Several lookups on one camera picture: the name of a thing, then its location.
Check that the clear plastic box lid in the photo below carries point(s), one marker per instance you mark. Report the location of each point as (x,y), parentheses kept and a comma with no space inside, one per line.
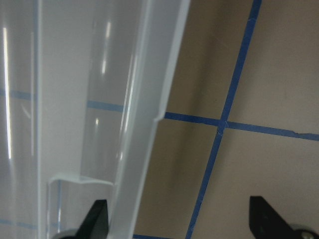
(83,86)

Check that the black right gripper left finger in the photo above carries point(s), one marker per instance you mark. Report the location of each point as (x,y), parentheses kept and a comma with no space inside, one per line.
(95,224)

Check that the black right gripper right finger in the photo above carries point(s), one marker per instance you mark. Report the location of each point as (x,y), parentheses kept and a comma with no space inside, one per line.
(266,223)

